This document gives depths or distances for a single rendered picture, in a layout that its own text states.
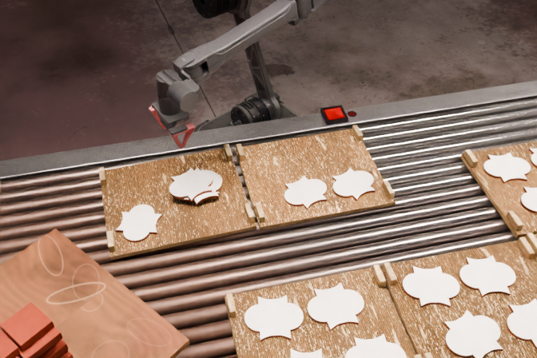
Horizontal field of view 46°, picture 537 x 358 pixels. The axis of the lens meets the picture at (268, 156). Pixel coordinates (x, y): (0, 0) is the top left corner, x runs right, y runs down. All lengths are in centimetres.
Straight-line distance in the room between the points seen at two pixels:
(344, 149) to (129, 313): 90
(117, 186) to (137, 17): 283
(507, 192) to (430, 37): 260
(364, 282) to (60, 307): 75
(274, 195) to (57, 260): 64
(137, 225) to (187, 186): 18
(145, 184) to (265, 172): 37
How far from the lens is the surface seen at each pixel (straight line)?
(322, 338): 159
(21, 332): 129
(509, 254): 185
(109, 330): 151
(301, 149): 204
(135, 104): 384
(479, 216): 195
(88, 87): 404
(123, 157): 209
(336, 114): 219
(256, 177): 194
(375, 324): 162
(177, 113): 167
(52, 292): 161
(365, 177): 195
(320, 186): 190
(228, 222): 181
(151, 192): 192
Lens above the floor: 228
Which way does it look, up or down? 42 degrees down
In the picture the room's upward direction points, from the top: straight up
